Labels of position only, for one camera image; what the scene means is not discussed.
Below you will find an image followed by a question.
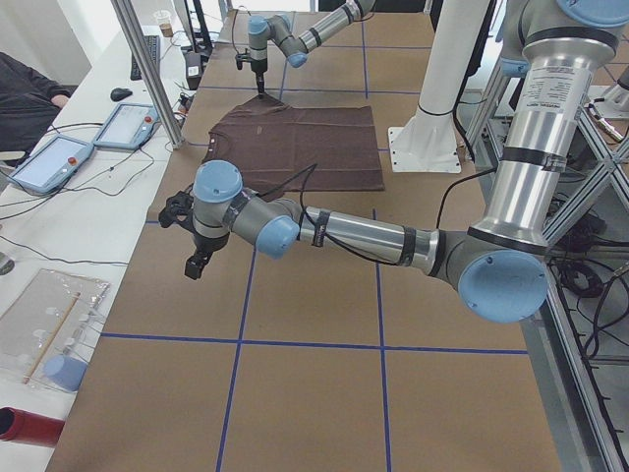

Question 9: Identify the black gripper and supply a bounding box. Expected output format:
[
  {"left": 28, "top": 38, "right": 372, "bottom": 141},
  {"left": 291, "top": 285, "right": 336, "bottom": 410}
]
[
  {"left": 184, "top": 233, "right": 230, "bottom": 280},
  {"left": 249, "top": 46, "right": 268, "bottom": 95}
]

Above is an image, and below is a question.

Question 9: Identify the brown t-shirt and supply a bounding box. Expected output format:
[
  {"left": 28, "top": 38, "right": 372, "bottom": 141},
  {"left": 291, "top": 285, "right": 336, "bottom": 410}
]
[{"left": 203, "top": 95, "right": 384, "bottom": 193}]

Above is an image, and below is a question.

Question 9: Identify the black power box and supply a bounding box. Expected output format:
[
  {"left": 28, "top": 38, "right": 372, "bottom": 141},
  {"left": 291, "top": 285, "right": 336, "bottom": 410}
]
[{"left": 184, "top": 51, "right": 203, "bottom": 90}]

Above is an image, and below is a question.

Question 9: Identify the black keyboard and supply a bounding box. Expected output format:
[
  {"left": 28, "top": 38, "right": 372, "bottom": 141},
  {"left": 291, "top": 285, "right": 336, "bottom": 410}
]
[{"left": 130, "top": 34, "right": 162, "bottom": 82}]

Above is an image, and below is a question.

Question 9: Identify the drink cup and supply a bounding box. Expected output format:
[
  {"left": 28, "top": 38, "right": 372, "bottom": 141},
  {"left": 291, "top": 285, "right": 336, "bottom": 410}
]
[{"left": 153, "top": 9, "right": 174, "bottom": 38}]

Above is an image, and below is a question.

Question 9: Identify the far blue teach pendant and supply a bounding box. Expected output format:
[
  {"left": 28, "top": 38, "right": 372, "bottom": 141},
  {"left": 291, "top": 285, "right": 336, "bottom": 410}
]
[{"left": 93, "top": 102, "right": 159, "bottom": 150}]

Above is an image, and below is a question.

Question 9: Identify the blue teach pendant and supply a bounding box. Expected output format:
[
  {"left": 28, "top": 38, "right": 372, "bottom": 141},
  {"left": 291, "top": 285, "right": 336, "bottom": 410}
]
[
  {"left": 9, "top": 135, "right": 94, "bottom": 195},
  {"left": 93, "top": 102, "right": 159, "bottom": 150}
]

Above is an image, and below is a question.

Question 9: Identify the black computer mouse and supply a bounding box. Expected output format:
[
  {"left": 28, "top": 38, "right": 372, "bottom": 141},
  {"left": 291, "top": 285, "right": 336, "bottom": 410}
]
[{"left": 110, "top": 88, "right": 133, "bottom": 102}]

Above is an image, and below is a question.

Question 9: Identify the wooden stick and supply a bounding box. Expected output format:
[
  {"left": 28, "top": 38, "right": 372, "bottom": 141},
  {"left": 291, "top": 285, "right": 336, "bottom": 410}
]
[{"left": 22, "top": 292, "right": 81, "bottom": 384}]

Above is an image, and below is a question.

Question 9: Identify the blue plastic cup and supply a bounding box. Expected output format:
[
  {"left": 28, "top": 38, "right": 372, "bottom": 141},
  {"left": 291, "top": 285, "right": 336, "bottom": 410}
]
[{"left": 43, "top": 354, "right": 87, "bottom": 391}]

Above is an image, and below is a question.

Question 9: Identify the near blue teach pendant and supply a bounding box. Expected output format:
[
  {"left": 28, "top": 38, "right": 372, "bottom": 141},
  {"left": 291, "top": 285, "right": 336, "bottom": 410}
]
[{"left": 9, "top": 135, "right": 94, "bottom": 195}]

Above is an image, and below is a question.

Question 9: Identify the clear plastic tray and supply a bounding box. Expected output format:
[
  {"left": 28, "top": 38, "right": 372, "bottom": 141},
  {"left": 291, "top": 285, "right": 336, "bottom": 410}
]
[{"left": 1, "top": 269, "right": 110, "bottom": 392}]

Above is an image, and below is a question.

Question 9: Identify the seated person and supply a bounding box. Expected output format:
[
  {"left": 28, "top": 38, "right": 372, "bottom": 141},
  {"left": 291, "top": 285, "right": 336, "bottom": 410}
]
[{"left": 1, "top": 52, "right": 72, "bottom": 167}]

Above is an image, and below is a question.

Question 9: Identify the red cylinder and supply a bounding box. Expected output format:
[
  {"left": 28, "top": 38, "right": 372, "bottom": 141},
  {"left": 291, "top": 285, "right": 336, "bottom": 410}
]
[{"left": 1, "top": 407, "right": 65, "bottom": 447}]

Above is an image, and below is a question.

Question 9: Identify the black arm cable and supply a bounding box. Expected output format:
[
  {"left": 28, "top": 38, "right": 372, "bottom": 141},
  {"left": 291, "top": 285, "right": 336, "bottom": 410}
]
[{"left": 258, "top": 163, "right": 409, "bottom": 266}]

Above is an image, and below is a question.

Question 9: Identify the aluminium frame post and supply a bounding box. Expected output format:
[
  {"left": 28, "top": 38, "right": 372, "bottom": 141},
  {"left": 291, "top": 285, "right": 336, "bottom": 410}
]
[{"left": 111, "top": 0, "right": 185, "bottom": 149}]

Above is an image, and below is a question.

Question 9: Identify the aluminium frame rack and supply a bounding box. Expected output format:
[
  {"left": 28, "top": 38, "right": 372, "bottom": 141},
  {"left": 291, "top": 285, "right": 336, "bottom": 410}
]
[{"left": 464, "top": 73, "right": 629, "bottom": 472}]

